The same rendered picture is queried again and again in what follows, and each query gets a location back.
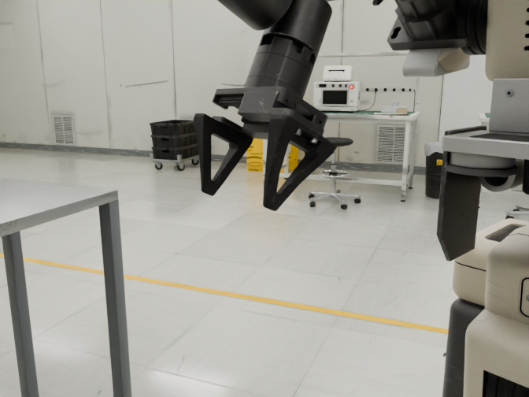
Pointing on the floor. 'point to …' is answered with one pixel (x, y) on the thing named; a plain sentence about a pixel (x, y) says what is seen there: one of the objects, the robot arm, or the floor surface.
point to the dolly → (174, 142)
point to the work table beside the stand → (20, 207)
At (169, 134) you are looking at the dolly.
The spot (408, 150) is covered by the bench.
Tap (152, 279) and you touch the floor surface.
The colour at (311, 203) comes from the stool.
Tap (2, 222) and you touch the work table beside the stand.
